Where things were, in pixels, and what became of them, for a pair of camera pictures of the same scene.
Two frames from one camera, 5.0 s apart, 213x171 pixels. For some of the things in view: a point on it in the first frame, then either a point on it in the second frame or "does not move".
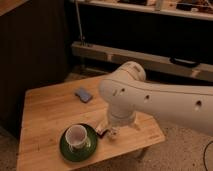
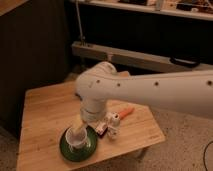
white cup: (76, 136) does not move
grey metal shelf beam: (154, 63) does not move
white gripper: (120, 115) to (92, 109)
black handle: (183, 62) does not move
